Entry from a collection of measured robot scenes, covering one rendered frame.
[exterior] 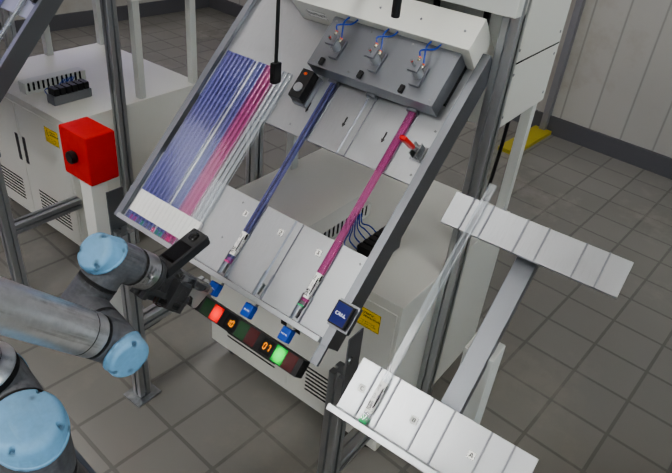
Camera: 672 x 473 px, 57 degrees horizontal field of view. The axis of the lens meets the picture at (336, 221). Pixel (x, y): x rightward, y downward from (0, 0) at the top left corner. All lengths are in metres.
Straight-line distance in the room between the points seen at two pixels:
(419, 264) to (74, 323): 0.98
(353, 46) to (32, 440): 1.01
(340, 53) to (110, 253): 0.69
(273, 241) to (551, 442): 1.23
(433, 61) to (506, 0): 0.19
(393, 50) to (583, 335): 1.61
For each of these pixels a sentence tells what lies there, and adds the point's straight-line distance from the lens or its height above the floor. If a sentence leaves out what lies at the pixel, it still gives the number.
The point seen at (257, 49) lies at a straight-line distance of 1.67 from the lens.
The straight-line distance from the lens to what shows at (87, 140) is 1.93.
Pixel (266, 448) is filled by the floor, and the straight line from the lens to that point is 2.00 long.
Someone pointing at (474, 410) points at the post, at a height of 0.67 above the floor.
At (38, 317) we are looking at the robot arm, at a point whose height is 0.98.
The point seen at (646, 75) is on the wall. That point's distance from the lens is 4.13.
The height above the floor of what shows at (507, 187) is 0.72.
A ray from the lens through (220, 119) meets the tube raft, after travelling 1.59.
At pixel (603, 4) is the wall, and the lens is 4.15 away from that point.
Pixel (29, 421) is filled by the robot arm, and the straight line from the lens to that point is 1.13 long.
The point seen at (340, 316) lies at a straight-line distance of 1.23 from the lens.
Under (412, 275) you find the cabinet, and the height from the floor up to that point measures 0.62.
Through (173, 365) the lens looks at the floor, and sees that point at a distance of 2.24.
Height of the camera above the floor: 1.61
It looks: 33 degrees down
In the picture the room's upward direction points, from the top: 6 degrees clockwise
